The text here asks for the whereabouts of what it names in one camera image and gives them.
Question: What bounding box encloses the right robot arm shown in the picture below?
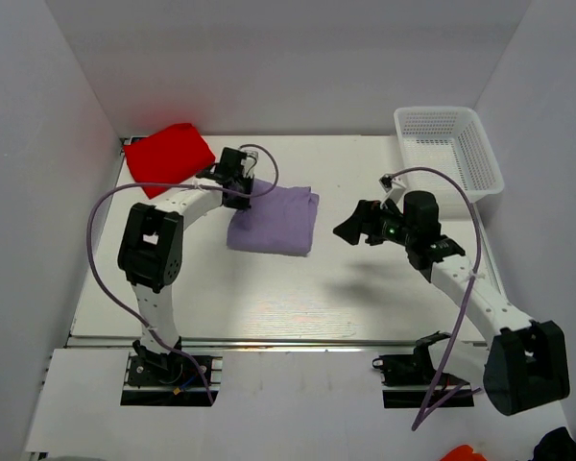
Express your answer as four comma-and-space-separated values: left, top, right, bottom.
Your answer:
333, 191, 570, 416

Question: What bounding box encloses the white plastic basket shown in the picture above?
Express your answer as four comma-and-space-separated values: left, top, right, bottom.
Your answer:
394, 106, 505, 203

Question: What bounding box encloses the black cloth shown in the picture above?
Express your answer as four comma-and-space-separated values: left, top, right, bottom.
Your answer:
532, 427, 576, 461

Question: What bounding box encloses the orange object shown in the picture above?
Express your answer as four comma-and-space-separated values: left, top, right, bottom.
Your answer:
441, 445, 487, 461

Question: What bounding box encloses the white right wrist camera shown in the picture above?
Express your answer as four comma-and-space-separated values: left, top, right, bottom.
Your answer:
378, 174, 407, 208

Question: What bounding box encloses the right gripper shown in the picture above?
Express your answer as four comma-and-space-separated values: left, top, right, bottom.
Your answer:
334, 199, 417, 247

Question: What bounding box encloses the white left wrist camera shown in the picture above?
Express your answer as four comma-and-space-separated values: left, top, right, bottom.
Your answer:
242, 148, 259, 178

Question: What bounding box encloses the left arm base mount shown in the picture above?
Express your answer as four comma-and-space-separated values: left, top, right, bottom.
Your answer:
120, 354, 212, 407

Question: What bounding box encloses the red t shirt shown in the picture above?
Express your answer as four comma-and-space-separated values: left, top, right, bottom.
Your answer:
124, 123, 216, 184

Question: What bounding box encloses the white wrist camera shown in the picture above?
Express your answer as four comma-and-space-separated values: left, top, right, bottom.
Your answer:
242, 148, 259, 178
378, 174, 407, 208

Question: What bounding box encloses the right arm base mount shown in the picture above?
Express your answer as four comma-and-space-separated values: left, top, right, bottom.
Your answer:
372, 332, 474, 409

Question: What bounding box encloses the purple t shirt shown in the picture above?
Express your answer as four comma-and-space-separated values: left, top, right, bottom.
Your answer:
227, 180, 320, 256

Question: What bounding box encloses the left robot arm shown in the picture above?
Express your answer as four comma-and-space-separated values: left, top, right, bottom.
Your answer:
117, 148, 258, 383

